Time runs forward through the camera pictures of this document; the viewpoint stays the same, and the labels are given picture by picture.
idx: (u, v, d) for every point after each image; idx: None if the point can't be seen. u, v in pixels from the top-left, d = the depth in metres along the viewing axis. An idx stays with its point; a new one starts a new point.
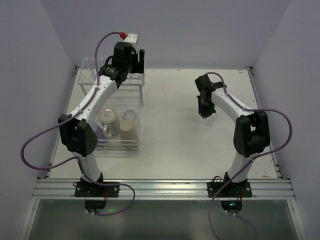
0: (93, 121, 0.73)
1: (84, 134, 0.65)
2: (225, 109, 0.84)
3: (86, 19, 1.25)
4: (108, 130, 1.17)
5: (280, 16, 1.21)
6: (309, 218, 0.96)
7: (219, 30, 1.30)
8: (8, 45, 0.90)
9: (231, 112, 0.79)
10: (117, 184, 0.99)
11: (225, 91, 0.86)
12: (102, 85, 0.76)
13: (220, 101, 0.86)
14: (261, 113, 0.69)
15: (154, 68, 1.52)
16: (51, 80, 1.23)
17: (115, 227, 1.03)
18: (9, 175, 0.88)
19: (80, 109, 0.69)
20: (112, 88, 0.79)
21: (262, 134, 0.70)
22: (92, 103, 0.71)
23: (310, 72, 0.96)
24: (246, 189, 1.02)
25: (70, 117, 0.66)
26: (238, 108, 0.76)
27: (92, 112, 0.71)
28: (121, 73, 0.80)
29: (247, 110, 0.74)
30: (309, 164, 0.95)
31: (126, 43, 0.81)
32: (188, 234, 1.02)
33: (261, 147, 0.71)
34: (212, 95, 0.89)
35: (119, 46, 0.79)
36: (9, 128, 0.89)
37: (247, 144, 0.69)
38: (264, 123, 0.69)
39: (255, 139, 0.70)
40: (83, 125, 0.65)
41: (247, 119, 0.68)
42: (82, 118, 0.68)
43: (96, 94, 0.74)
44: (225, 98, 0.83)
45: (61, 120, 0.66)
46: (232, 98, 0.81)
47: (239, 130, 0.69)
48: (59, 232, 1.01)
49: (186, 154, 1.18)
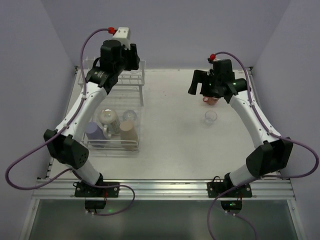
0: (82, 133, 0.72)
1: (72, 150, 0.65)
2: (245, 120, 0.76)
3: (86, 19, 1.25)
4: (109, 130, 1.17)
5: (280, 16, 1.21)
6: (309, 218, 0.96)
7: (219, 30, 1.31)
8: (8, 46, 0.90)
9: (251, 127, 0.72)
10: (117, 186, 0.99)
11: (249, 100, 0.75)
12: (89, 94, 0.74)
13: (241, 110, 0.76)
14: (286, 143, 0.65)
15: (154, 69, 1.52)
16: (51, 80, 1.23)
17: (115, 227, 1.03)
18: (9, 175, 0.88)
19: (66, 124, 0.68)
20: (101, 95, 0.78)
21: (281, 160, 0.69)
22: (78, 116, 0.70)
23: (310, 72, 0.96)
24: (246, 189, 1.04)
25: (56, 133, 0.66)
26: (262, 129, 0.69)
27: (79, 125, 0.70)
28: (111, 76, 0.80)
29: (272, 134, 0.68)
30: (309, 164, 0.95)
31: (113, 43, 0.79)
32: (188, 234, 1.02)
33: (275, 169, 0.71)
34: (232, 99, 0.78)
35: (105, 47, 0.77)
36: (9, 128, 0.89)
37: (263, 168, 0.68)
38: (287, 152, 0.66)
39: (272, 164, 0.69)
40: (70, 141, 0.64)
41: (271, 148, 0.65)
42: (68, 133, 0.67)
43: (83, 105, 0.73)
44: (248, 109, 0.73)
45: (47, 136, 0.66)
46: (258, 112, 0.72)
47: (257, 156, 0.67)
48: (59, 232, 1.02)
49: (186, 154, 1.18)
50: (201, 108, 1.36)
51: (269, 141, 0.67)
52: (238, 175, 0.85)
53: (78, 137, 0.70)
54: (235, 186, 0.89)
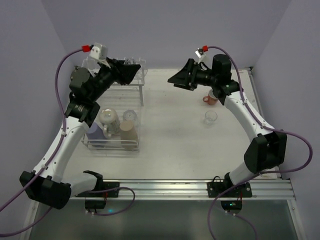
0: (63, 171, 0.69)
1: (51, 193, 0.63)
2: (240, 118, 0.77)
3: (86, 19, 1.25)
4: (108, 130, 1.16)
5: (280, 17, 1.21)
6: (309, 218, 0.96)
7: (219, 31, 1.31)
8: (8, 46, 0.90)
9: (246, 123, 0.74)
10: (118, 188, 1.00)
11: (242, 98, 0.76)
12: (69, 130, 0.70)
13: (235, 109, 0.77)
14: (280, 134, 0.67)
15: (154, 69, 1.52)
16: (51, 80, 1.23)
17: (115, 227, 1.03)
18: (9, 176, 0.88)
19: (44, 165, 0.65)
20: (83, 128, 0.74)
21: (277, 154, 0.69)
22: (57, 155, 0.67)
23: (310, 72, 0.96)
24: (245, 189, 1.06)
25: (33, 176, 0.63)
26: (255, 123, 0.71)
27: (59, 163, 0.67)
28: (92, 108, 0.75)
29: (266, 128, 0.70)
30: (309, 165, 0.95)
31: (80, 75, 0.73)
32: (189, 234, 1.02)
33: (272, 166, 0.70)
34: (225, 99, 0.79)
35: (74, 84, 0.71)
36: (9, 128, 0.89)
37: (260, 164, 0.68)
38: (281, 144, 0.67)
39: (268, 159, 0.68)
40: (49, 184, 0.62)
41: (265, 140, 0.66)
42: (47, 174, 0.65)
43: (62, 143, 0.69)
44: (241, 106, 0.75)
45: (24, 179, 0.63)
46: (251, 109, 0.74)
47: (254, 151, 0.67)
48: (59, 233, 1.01)
49: (186, 154, 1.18)
50: (201, 108, 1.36)
51: (262, 134, 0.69)
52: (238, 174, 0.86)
53: (58, 176, 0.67)
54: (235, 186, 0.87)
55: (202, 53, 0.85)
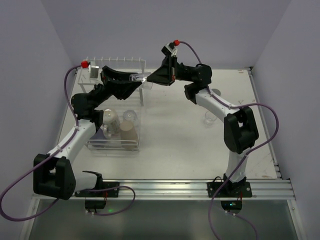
0: (72, 161, 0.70)
1: (64, 173, 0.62)
2: (213, 111, 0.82)
3: (86, 18, 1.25)
4: (108, 130, 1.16)
5: (280, 16, 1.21)
6: (309, 218, 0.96)
7: (218, 30, 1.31)
8: (8, 45, 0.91)
9: (218, 113, 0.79)
10: (118, 188, 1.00)
11: (208, 91, 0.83)
12: (82, 126, 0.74)
13: (206, 103, 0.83)
14: (246, 109, 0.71)
15: (153, 68, 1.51)
16: (51, 80, 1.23)
17: (115, 227, 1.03)
18: (9, 175, 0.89)
19: (60, 147, 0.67)
20: (91, 130, 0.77)
21: (250, 128, 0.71)
22: (72, 142, 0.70)
23: (309, 72, 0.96)
24: (246, 189, 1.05)
25: (48, 156, 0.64)
26: (223, 107, 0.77)
27: (72, 150, 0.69)
28: (98, 118, 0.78)
29: (233, 108, 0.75)
30: (309, 164, 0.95)
31: (79, 99, 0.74)
32: (189, 234, 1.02)
33: (251, 141, 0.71)
34: (196, 97, 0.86)
35: (77, 109, 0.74)
36: (9, 128, 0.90)
37: (238, 140, 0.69)
38: (250, 117, 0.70)
39: (244, 134, 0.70)
40: (63, 162, 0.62)
41: (234, 117, 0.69)
42: (62, 155, 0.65)
43: (76, 134, 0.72)
44: (209, 98, 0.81)
45: (38, 161, 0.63)
46: (217, 97, 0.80)
47: (228, 130, 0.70)
48: (59, 232, 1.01)
49: (185, 154, 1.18)
50: (201, 108, 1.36)
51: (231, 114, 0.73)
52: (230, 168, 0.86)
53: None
54: (229, 178, 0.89)
55: (173, 48, 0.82)
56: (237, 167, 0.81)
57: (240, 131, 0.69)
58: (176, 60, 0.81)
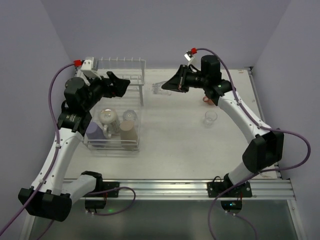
0: (62, 182, 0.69)
1: (55, 206, 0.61)
2: (235, 119, 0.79)
3: (86, 18, 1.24)
4: (108, 130, 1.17)
5: (280, 16, 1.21)
6: (309, 218, 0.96)
7: (219, 30, 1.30)
8: (8, 45, 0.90)
9: (242, 124, 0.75)
10: (118, 188, 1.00)
11: (236, 99, 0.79)
12: (64, 141, 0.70)
13: (229, 108, 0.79)
14: (278, 133, 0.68)
15: (154, 68, 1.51)
16: (51, 79, 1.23)
17: (115, 227, 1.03)
18: (9, 175, 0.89)
19: (42, 180, 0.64)
20: (77, 139, 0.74)
21: (275, 151, 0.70)
22: (55, 167, 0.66)
23: (310, 71, 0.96)
24: (246, 189, 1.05)
25: (33, 192, 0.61)
26: (252, 124, 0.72)
27: (58, 175, 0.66)
28: (85, 116, 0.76)
29: (263, 128, 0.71)
30: (309, 164, 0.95)
31: (76, 83, 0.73)
32: (189, 234, 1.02)
33: (271, 163, 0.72)
34: (219, 100, 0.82)
35: (68, 91, 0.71)
36: (9, 127, 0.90)
37: (260, 163, 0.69)
38: (280, 143, 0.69)
39: (267, 157, 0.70)
40: (49, 197, 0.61)
41: (264, 140, 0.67)
42: (46, 188, 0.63)
43: (58, 153, 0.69)
44: (235, 106, 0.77)
45: (22, 197, 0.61)
46: (244, 108, 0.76)
47: (252, 150, 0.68)
48: (59, 232, 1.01)
49: (186, 155, 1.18)
50: (201, 108, 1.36)
51: (260, 134, 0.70)
52: (237, 174, 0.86)
53: (57, 191, 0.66)
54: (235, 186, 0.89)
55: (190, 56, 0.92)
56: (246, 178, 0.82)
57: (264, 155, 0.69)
58: (186, 69, 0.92)
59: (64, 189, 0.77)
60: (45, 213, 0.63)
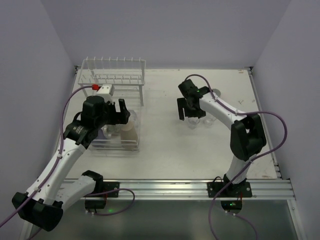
0: (56, 193, 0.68)
1: (44, 216, 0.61)
2: (216, 115, 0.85)
3: (86, 18, 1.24)
4: (108, 130, 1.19)
5: (281, 16, 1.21)
6: (309, 219, 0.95)
7: (219, 29, 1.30)
8: (7, 45, 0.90)
9: (222, 116, 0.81)
10: (118, 189, 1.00)
11: (213, 97, 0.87)
12: (66, 152, 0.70)
13: (210, 108, 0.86)
14: (254, 116, 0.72)
15: (154, 68, 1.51)
16: (51, 79, 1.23)
17: (116, 227, 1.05)
18: (9, 175, 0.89)
19: (37, 187, 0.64)
20: (79, 151, 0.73)
21: (258, 135, 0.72)
22: (52, 177, 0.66)
23: (310, 70, 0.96)
24: (246, 189, 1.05)
25: (26, 199, 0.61)
26: (229, 113, 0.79)
27: (53, 186, 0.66)
28: (93, 130, 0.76)
29: (239, 114, 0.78)
30: (310, 164, 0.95)
31: (97, 99, 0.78)
32: (189, 234, 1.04)
33: (258, 148, 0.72)
34: (200, 102, 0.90)
35: (87, 102, 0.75)
36: (9, 128, 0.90)
37: (246, 147, 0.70)
38: (258, 124, 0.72)
39: (251, 141, 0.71)
40: (40, 207, 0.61)
41: (242, 124, 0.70)
42: (39, 197, 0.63)
43: (58, 163, 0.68)
44: (213, 103, 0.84)
45: (16, 200, 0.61)
46: (222, 103, 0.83)
47: (235, 135, 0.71)
48: (60, 232, 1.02)
49: (186, 155, 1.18)
50: None
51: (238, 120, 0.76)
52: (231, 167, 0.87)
53: (49, 201, 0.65)
54: (232, 181, 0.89)
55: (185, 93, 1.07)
56: (239, 172, 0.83)
57: (247, 138, 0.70)
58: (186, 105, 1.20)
59: (60, 195, 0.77)
60: (35, 220, 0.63)
